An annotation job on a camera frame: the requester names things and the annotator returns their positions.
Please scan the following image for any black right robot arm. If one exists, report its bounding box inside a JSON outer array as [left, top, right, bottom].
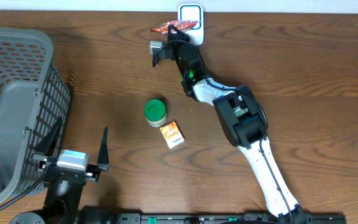
[[150, 20, 311, 223]]

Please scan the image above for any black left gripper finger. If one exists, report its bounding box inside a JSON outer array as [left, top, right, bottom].
[[34, 117, 62, 156], [97, 126, 109, 170]]

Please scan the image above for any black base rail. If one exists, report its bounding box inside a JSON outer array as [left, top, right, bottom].
[[108, 213, 347, 224]]

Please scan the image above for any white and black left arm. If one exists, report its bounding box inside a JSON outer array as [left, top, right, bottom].
[[11, 128, 109, 224]]

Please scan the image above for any green lid jar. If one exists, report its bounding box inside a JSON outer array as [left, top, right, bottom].
[[144, 99, 167, 128]]

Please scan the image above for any white tissue pack orange print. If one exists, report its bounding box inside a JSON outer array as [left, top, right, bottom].
[[160, 121, 185, 149]]

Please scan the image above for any orange chocolate bar wrapper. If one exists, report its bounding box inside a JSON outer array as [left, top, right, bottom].
[[150, 20, 200, 34]]

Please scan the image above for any white barcode scanner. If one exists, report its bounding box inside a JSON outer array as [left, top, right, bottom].
[[177, 2, 204, 46]]

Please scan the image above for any dark grey plastic basket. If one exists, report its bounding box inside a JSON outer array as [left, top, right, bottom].
[[0, 27, 70, 203]]

